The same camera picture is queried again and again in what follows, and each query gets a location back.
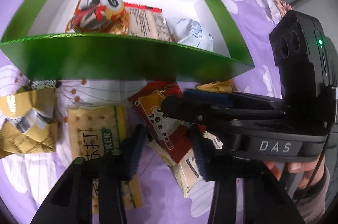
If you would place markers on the soda cracker packet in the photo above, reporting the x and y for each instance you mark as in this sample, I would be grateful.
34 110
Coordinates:
93 132

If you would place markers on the purple floral tablecloth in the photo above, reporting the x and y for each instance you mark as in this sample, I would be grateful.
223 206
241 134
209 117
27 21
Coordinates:
27 179

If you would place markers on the folded pink blue clothes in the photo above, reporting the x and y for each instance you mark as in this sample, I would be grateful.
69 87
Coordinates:
282 7

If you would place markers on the green cardboard box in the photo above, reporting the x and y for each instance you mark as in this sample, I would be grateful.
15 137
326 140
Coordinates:
33 38

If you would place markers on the orange triangular snack packet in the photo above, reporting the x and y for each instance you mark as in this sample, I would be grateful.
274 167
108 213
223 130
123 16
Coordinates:
147 22

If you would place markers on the red milk tea packet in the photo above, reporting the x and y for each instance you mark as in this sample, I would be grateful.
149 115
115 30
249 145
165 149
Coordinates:
170 134

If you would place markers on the cream green snack packet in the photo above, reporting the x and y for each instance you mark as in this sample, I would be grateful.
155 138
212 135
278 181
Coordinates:
186 173

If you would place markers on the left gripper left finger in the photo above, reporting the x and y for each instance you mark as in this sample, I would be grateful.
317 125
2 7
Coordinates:
70 200

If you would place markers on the orange yellow cake packet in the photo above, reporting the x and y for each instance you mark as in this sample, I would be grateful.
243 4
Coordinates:
219 87

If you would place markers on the gold snack packet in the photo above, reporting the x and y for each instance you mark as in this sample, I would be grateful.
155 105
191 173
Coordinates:
28 122

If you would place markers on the white silver snack packet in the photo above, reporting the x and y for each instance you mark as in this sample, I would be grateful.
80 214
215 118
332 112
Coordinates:
190 33

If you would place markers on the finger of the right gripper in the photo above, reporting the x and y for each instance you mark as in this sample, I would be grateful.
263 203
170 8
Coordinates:
235 99
206 113

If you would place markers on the panda snack packet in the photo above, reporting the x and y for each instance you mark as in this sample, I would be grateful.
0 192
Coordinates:
105 16

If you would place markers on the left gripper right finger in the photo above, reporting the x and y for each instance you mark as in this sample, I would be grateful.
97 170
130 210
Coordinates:
265 200

